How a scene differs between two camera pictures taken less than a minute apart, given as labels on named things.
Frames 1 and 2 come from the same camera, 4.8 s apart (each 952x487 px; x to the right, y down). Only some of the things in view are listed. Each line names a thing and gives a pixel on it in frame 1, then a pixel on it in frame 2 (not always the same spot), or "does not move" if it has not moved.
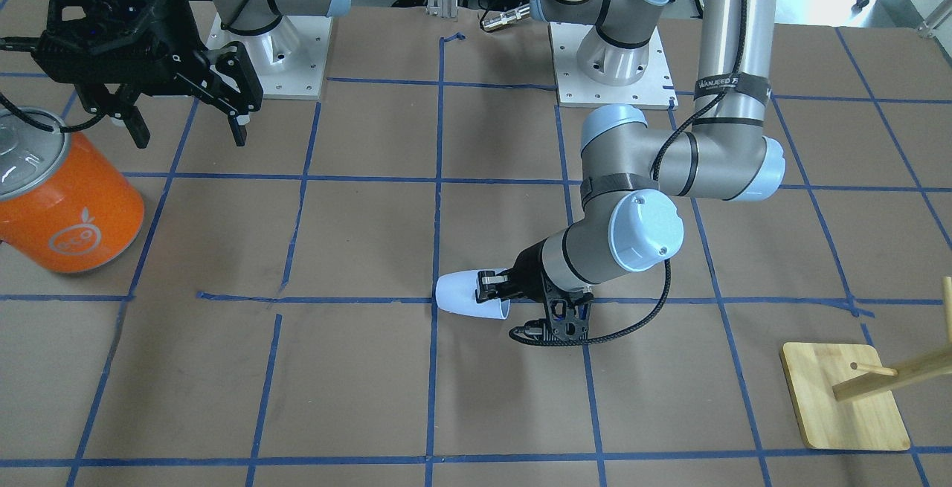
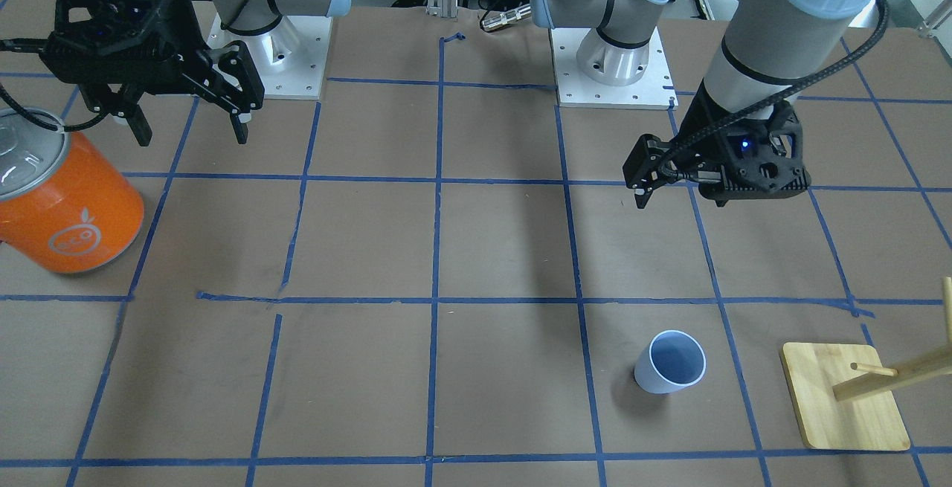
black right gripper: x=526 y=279 → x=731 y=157
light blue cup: x=457 y=292 → x=673 y=361
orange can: x=65 y=201 does not move
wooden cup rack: x=843 y=393 does not move
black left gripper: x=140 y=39 does not move
